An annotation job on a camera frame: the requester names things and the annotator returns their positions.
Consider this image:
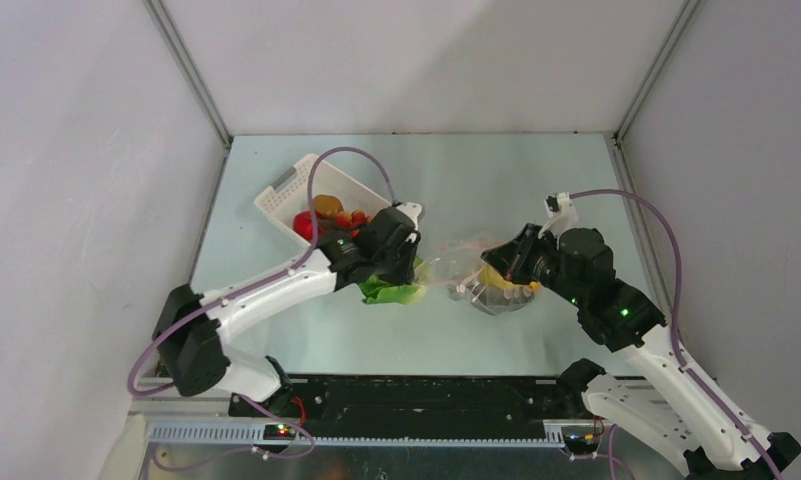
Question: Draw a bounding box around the yellow toy lemon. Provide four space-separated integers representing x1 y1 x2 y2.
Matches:
478 265 542 298

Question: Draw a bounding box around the green toy lettuce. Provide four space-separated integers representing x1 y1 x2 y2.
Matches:
358 257 430 305

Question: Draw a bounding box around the clear zip top bag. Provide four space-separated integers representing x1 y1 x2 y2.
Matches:
415 234 542 316

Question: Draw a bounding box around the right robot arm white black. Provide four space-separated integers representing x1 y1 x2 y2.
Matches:
481 224 801 479

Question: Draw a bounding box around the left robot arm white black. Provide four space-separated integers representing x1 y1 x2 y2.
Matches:
153 202 423 417

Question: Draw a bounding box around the brown toy potato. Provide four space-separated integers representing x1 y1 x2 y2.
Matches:
313 194 344 221

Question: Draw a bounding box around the red toy apple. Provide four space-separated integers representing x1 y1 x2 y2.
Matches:
292 210 316 242

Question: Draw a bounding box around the white perforated plastic basket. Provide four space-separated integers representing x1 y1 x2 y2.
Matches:
254 153 395 250

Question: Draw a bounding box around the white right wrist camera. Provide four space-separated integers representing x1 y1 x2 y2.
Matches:
539 192 579 239

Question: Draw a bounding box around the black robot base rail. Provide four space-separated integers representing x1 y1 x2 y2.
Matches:
269 374 611 441

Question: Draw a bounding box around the grey slotted cable duct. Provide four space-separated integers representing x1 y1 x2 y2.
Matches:
148 422 565 448

